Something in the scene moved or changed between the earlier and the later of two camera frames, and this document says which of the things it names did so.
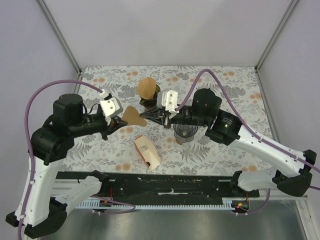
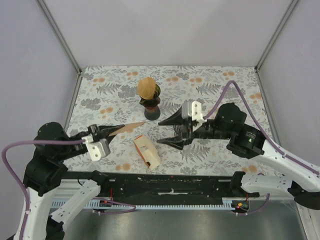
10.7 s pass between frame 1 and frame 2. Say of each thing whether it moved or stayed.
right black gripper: moved
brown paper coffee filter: stayed
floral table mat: stayed
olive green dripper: stayed
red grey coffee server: moved
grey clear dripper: stayed
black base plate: stayed
